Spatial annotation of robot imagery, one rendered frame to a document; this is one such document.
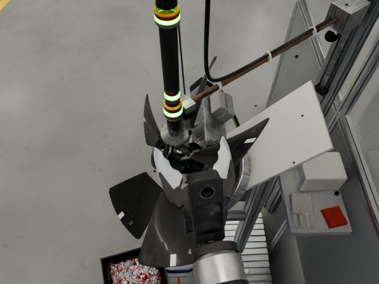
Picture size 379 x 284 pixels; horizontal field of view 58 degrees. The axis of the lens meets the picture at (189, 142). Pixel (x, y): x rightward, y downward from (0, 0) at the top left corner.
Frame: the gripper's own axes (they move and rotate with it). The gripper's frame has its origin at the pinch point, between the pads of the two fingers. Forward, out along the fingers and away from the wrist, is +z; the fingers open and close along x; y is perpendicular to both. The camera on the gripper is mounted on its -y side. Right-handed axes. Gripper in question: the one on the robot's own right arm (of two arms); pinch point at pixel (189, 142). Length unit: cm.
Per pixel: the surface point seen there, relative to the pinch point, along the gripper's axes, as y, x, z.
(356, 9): 8, 56, 40
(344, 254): 100, 67, -5
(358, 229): 82, 68, 0
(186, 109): 11.6, 2.8, 16.7
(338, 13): 10, 52, 41
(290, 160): 40, 34, 13
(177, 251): 47.0, -4.3, -4.8
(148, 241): 50, -12, 1
